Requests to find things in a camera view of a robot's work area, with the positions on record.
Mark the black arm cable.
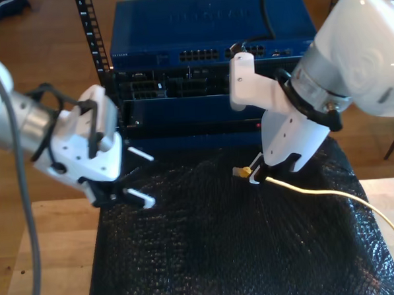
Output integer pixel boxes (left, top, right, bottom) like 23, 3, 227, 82
228, 0, 345, 137
24, 80, 106, 172

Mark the black bubble wrap mat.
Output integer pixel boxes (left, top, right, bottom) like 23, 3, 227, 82
78, 133, 394, 295

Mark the blue rack base plate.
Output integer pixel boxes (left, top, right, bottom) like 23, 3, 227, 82
127, 130, 264, 155

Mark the yellow network cable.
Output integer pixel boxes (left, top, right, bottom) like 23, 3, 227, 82
232, 158, 394, 265

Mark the black rack server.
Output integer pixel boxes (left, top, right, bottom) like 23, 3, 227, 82
112, 59, 300, 102

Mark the dark blue shoe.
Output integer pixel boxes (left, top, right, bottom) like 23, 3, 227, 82
0, 0, 32, 20

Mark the thick grey cable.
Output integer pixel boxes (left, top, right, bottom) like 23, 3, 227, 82
0, 47, 44, 295

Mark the blue network switch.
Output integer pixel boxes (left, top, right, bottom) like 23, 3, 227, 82
107, 0, 319, 71

